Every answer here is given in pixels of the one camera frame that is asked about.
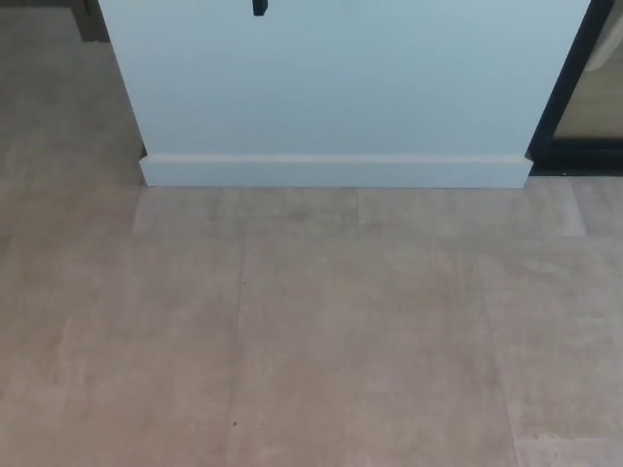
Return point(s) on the white baseboard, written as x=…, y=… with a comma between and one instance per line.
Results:
x=336, y=171

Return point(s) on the brown wooden door frame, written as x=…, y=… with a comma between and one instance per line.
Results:
x=95, y=22

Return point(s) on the black framed glass cabinet door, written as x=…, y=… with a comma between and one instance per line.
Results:
x=259, y=7

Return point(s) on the black metal door frame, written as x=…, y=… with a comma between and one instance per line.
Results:
x=560, y=102

